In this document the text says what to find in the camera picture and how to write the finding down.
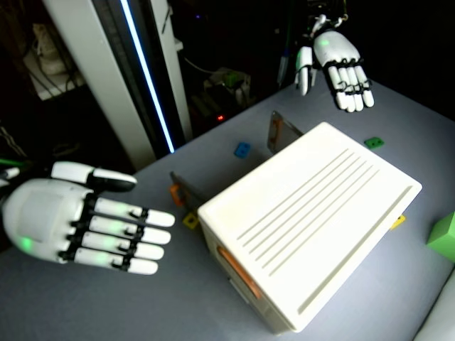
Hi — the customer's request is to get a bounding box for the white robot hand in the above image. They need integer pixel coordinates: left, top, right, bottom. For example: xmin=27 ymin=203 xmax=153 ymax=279
xmin=294 ymin=30 xmax=375 ymax=114
xmin=1 ymin=161 xmax=176 ymax=276

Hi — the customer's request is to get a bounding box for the white storage cabinet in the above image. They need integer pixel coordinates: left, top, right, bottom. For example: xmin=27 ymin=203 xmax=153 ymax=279
xmin=197 ymin=121 xmax=423 ymax=335

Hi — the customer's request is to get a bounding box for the small green device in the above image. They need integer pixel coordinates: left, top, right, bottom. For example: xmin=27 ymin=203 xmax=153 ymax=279
xmin=222 ymin=70 xmax=246 ymax=88

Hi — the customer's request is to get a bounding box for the grey table cloth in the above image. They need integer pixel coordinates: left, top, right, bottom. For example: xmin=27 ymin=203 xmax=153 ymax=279
xmin=0 ymin=76 xmax=455 ymax=341

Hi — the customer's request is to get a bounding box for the blue toy brick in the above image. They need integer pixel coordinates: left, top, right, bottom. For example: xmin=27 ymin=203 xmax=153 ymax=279
xmin=233 ymin=141 xmax=252 ymax=159

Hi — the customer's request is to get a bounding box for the white column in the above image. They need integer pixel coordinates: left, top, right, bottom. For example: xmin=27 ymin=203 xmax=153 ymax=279
xmin=42 ymin=0 xmax=195 ymax=171

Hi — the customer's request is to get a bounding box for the blue light strip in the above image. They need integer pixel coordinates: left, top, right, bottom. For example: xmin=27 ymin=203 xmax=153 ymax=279
xmin=119 ymin=0 xmax=176 ymax=154

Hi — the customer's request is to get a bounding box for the large green cube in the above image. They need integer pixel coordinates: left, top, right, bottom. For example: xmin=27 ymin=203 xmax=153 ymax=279
xmin=426 ymin=211 xmax=455 ymax=263

